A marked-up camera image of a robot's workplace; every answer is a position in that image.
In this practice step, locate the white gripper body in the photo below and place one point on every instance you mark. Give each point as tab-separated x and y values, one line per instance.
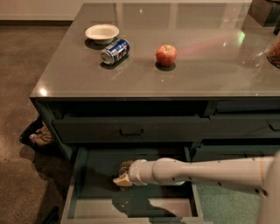
137	172

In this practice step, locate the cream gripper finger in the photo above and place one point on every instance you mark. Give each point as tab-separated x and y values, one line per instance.
125	167
123	180

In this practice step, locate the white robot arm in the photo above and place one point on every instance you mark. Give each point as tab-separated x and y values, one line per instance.
250	175

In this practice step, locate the open middle drawer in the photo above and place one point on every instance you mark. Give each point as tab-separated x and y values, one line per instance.
93	198

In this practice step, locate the closed top left drawer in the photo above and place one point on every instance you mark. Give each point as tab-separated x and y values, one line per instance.
142	129

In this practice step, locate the middle right drawer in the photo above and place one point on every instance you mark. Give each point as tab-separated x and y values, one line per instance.
222	152

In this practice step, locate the top right drawer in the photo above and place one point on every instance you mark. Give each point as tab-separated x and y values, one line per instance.
233	126

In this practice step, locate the blue soda can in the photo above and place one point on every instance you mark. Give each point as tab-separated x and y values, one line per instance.
115	52

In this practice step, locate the red apple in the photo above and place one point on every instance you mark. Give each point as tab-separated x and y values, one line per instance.
166	55

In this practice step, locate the white paper bowl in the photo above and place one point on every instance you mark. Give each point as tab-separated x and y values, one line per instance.
102	34

